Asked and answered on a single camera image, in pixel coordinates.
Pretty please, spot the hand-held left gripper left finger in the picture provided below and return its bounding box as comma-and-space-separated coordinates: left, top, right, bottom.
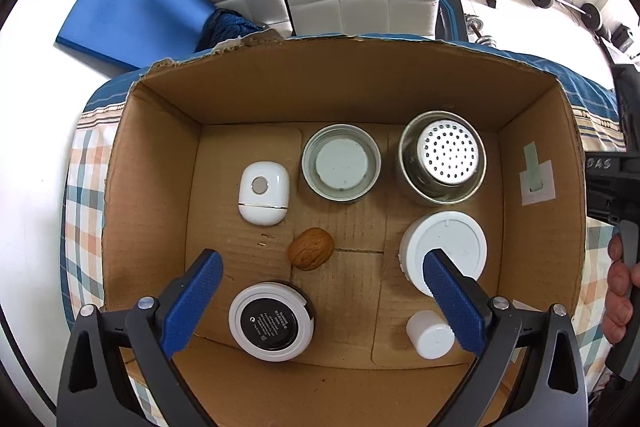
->
57, 248, 224, 427

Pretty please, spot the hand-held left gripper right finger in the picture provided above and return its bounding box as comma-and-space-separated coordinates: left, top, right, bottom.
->
422, 248, 588, 427

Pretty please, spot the small white plastic bottle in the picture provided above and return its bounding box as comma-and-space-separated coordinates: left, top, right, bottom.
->
406, 309, 456, 360

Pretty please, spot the large white round lid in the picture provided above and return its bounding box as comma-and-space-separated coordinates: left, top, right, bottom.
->
398, 210, 487, 298

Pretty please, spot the black and white round container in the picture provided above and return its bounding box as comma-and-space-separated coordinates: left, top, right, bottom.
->
229, 281, 316, 362

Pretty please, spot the white oval case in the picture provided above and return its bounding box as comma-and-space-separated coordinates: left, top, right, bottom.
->
237, 161, 292, 227

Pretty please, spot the brown walnut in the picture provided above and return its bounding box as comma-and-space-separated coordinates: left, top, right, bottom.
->
287, 228, 335, 270

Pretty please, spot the steel cup with perforated insert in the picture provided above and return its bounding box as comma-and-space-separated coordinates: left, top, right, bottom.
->
398, 111, 487, 206

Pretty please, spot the glass jar with white lid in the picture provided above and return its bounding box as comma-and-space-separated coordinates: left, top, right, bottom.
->
301, 123, 382, 202

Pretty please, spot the cardboard box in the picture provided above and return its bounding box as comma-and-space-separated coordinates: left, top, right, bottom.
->
100, 32, 588, 427

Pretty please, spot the person's right hand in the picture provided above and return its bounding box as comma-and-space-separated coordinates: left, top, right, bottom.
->
601, 234, 640, 344

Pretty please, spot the plaid bedsheet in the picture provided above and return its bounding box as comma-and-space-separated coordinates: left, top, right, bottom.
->
60, 32, 626, 427

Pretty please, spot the small dumbbell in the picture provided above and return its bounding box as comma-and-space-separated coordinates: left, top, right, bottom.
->
464, 13, 497, 46

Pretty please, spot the blue knitted cloth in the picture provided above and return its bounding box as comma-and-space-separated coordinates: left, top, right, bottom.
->
197, 7, 266, 52

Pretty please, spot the blue foam mat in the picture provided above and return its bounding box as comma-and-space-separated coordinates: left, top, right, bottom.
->
55, 0, 216, 70

